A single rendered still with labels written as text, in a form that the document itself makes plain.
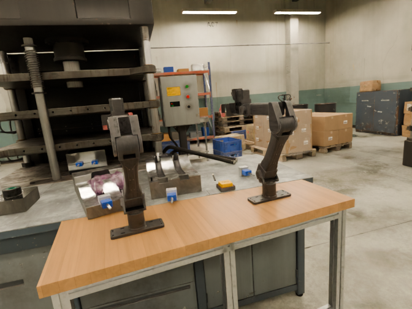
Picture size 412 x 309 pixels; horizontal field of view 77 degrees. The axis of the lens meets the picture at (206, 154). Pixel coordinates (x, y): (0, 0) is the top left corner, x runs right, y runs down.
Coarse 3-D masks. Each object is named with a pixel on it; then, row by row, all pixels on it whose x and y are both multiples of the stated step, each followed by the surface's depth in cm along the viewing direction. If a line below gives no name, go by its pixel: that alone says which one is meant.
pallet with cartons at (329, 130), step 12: (312, 120) 540; (324, 120) 512; (336, 120) 524; (348, 120) 540; (312, 132) 546; (324, 132) 518; (336, 132) 530; (348, 132) 544; (312, 144) 551; (324, 144) 523; (336, 144) 536; (348, 144) 552
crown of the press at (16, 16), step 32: (0, 0) 157; (32, 0) 160; (64, 0) 164; (96, 0) 170; (128, 0) 174; (0, 32) 171; (32, 32) 177; (64, 32) 183; (96, 32) 189; (128, 32) 196; (64, 64) 203
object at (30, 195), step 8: (24, 192) 136; (32, 192) 138; (0, 200) 125; (8, 200) 125; (16, 200) 125; (24, 200) 127; (32, 200) 136; (0, 208) 124; (8, 208) 125; (16, 208) 126; (24, 208) 127
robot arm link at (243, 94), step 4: (236, 92) 129; (240, 92) 127; (244, 92) 125; (248, 92) 126; (240, 96) 127; (244, 96) 126; (248, 96) 126; (240, 100) 128; (244, 100) 126; (248, 100) 127; (240, 108) 124; (244, 108) 122; (240, 112) 124; (244, 112) 122
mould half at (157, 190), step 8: (152, 160) 158; (168, 160) 158; (184, 160) 159; (152, 168) 152; (168, 168) 152; (184, 168) 152; (192, 168) 151; (152, 176) 140; (168, 176) 136; (176, 176) 135; (192, 176) 133; (152, 184) 128; (160, 184) 129; (168, 184) 130; (176, 184) 131; (184, 184) 133; (192, 184) 134; (200, 184) 135; (152, 192) 129; (160, 192) 130; (184, 192) 133; (192, 192) 134
